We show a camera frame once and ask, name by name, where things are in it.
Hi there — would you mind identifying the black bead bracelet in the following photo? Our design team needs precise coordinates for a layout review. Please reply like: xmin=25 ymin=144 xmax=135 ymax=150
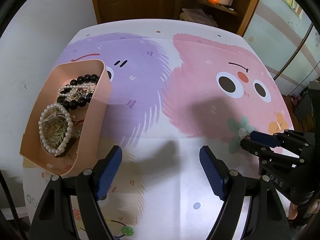
xmin=56 ymin=73 xmax=101 ymax=111

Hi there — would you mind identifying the red string bead bracelet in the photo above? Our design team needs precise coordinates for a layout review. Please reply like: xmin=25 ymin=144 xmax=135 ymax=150
xmin=71 ymin=115 xmax=85 ymax=128

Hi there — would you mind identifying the colourful cartoon table mat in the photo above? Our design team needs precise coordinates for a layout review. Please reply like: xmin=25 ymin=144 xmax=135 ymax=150
xmin=22 ymin=17 xmax=296 ymax=240

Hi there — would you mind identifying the pink plastic jewelry box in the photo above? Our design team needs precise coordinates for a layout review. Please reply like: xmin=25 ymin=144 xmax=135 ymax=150
xmin=19 ymin=58 xmax=112 ymax=177

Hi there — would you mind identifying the right hand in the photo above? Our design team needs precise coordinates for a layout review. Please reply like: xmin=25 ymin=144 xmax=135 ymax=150
xmin=288 ymin=199 xmax=319 ymax=228

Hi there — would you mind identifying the gold leaf hair comb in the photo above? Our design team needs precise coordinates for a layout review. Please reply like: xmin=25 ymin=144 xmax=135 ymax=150
xmin=44 ymin=119 xmax=68 ymax=148

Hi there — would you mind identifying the wooden cabinet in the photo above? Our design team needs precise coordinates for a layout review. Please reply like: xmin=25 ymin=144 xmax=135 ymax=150
xmin=92 ymin=0 xmax=259 ymax=36

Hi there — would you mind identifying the white pearl necklace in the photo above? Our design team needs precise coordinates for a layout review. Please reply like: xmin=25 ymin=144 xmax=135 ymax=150
xmin=56 ymin=83 xmax=97 ymax=101

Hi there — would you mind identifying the white pearl bracelet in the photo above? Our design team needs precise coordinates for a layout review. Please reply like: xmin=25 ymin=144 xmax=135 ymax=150
xmin=38 ymin=102 xmax=74 ymax=156

